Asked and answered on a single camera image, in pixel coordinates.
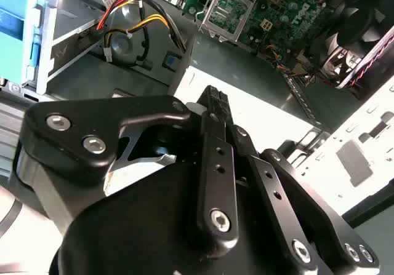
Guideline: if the thin wire locking lever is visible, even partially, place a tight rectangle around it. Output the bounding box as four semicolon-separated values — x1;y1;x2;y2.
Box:
193;7;216;39

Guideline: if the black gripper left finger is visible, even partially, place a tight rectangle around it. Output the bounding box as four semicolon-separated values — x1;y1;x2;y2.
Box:
23;86;239;254

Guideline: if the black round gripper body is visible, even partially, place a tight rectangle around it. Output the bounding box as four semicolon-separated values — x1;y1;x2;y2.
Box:
50;161;321;275

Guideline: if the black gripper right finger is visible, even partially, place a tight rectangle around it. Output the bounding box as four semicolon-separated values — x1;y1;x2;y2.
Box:
219;89;380;271

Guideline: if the metal socket cover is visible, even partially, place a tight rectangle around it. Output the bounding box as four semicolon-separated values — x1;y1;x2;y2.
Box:
196;0;262;42

